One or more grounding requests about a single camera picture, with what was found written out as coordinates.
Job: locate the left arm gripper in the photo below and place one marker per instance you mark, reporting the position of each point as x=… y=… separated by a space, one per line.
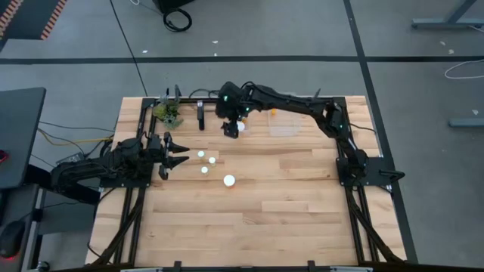
x=165 y=158

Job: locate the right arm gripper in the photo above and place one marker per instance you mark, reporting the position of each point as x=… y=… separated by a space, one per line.
x=231 y=118

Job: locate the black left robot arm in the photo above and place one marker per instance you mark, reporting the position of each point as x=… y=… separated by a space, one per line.
x=94 y=166

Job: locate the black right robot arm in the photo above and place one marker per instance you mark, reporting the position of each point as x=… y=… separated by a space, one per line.
x=295 y=102

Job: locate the clear plastic bin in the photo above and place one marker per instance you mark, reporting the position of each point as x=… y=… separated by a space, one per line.
x=247 y=132
x=283 y=126

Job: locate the small artificial green plant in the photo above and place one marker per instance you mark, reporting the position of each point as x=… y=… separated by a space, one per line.
x=168 y=111

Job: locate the grey power strip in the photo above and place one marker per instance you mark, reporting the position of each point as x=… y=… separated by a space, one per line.
x=70 y=158

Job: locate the black box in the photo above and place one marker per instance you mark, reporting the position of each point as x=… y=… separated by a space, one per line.
x=170 y=4

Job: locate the black desk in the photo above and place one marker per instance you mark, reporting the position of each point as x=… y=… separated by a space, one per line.
x=19 y=132

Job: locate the grey side desk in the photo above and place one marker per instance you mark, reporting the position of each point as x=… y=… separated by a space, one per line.
x=7 y=204

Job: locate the black computer mouse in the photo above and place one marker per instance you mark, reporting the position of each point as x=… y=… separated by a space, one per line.
x=11 y=238

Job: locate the black orange striped mat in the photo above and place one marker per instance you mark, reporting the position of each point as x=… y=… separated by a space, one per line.
x=30 y=19

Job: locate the grey table leg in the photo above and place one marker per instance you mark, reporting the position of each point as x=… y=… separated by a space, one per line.
x=435 y=23

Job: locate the grey table foot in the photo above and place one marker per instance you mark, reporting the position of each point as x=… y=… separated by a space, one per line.
x=467 y=122

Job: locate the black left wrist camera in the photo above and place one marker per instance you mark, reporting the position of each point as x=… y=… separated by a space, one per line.
x=154 y=141

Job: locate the white frame end bar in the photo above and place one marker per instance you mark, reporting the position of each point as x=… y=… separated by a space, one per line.
x=351 y=269
x=141 y=269

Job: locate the black aluminium table frame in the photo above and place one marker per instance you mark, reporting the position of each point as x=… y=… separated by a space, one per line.
x=378 y=170

